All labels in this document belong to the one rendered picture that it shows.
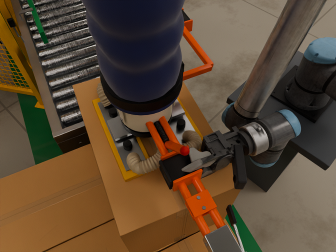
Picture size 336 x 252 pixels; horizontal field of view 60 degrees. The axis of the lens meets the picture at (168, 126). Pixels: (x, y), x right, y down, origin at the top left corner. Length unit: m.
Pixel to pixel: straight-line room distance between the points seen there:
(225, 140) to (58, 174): 0.88
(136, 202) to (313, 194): 1.44
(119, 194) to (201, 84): 1.64
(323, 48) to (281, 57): 0.42
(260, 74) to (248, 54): 1.83
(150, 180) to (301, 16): 0.61
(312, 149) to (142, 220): 0.76
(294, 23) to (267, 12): 2.43
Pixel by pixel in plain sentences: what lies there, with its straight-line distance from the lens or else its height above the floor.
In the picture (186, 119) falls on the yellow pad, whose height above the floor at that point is 0.97.
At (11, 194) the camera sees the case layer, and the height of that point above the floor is 0.54.
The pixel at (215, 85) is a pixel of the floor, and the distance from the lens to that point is 2.41.
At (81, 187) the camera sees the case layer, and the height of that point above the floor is 0.54.
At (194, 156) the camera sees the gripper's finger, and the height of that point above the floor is 1.11.
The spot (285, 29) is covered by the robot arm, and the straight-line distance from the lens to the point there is 0.84.
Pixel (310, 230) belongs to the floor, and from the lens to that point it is 2.02.
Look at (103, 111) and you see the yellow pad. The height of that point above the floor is 0.97.
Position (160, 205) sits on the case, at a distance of 0.88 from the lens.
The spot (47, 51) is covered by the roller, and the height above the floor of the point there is 0.55.
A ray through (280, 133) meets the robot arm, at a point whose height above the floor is 1.10.
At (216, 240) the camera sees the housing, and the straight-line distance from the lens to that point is 0.72.
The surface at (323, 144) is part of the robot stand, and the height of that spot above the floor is 0.75.
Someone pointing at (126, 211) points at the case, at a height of 0.94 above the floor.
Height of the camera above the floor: 1.78
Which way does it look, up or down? 57 degrees down
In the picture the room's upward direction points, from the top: straight up
